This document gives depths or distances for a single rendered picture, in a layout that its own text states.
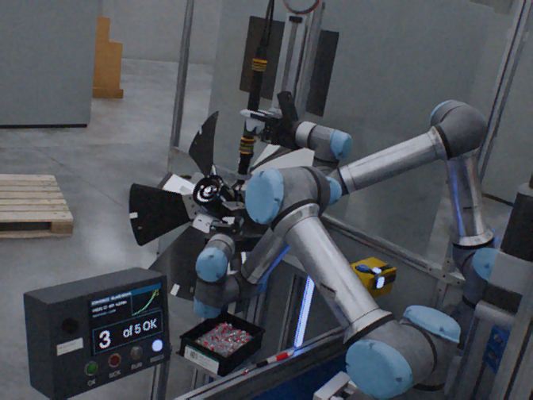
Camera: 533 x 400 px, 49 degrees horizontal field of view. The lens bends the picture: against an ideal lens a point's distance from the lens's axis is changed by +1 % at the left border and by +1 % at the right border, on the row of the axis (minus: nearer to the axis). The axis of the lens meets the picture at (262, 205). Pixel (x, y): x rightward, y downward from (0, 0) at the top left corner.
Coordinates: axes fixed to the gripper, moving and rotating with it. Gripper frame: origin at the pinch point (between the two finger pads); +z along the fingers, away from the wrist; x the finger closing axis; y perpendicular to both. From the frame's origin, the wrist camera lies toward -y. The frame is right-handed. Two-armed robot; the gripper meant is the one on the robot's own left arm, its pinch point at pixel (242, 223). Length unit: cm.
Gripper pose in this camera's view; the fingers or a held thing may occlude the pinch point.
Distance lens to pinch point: 179.5
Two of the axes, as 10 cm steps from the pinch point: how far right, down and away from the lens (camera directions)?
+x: -0.6, 9.5, 3.1
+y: -9.9, -1.0, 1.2
